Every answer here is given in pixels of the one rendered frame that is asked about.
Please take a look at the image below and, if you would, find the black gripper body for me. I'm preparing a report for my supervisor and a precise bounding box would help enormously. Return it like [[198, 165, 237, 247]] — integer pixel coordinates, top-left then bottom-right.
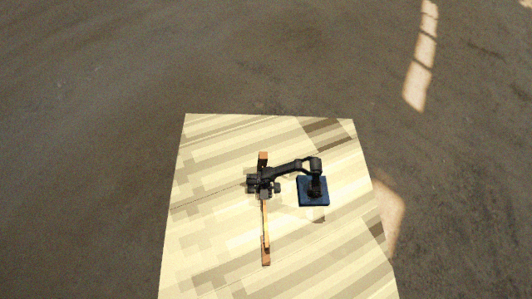
[[247, 182, 281, 194]]

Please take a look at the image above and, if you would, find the long brown wooden rail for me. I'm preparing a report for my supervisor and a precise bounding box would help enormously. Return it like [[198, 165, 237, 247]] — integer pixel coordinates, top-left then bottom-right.
[[262, 199, 268, 251]]

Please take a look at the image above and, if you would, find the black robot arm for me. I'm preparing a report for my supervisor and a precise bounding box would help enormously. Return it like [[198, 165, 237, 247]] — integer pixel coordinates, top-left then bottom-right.
[[246, 156, 323, 199]]

